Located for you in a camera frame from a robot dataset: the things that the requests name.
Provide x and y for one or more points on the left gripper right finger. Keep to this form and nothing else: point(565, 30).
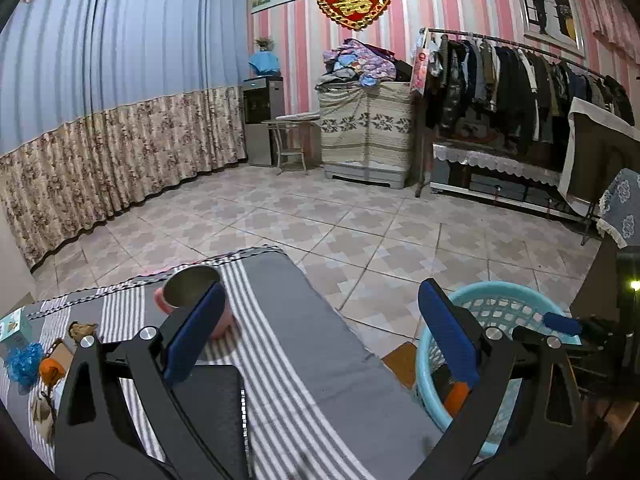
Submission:
point(505, 384)

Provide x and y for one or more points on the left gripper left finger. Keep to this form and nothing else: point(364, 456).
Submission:
point(95, 437)

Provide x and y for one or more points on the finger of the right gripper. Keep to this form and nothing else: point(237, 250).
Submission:
point(562, 324)

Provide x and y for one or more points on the light blue plastic basket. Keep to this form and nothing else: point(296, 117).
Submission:
point(475, 359)

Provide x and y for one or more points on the dark wooden cabinet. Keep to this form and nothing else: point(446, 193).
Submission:
point(612, 270)

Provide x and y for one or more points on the beige crumpled paper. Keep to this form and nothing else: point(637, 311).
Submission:
point(43, 417)

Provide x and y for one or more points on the small orange round object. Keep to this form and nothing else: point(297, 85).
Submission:
point(50, 372)

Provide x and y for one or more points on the small brown crumpled wad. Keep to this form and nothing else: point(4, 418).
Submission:
point(78, 331)

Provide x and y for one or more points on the blue mesh scrubber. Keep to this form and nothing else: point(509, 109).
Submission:
point(22, 364)

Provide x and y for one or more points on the grey floral fringed cloth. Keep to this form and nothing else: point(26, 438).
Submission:
point(619, 209)

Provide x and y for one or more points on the small teal white carton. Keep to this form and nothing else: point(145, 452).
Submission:
point(16, 330)

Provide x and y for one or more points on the low lace covered bench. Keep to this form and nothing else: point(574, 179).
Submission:
point(497, 179)

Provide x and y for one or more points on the pink metal-rimmed mug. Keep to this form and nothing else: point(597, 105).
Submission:
point(182, 292)

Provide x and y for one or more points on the dark cloth covered furniture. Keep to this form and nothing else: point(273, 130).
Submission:
point(599, 145)

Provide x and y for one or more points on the metal clothes rack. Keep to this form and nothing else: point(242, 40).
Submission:
point(426, 32)

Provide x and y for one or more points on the grey striped table cloth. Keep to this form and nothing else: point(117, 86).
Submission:
point(320, 404)

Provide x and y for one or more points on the hanging dark clothes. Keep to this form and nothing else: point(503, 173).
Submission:
point(513, 100)

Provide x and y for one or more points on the cloth covered cabinet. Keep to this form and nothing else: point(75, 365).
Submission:
point(366, 134)

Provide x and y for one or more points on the framed black white poster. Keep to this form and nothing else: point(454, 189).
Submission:
point(554, 22)

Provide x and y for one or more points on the pile of colourful clothes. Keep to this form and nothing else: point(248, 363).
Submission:
point(354, 61)

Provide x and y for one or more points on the blue floral curtain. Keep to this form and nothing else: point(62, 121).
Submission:
point(105, 103)

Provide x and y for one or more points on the grey water dispenser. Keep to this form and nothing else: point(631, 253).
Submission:
point(263, 100)

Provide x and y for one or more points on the blue wrapped potted plant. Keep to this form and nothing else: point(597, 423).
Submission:
point(264, 62)

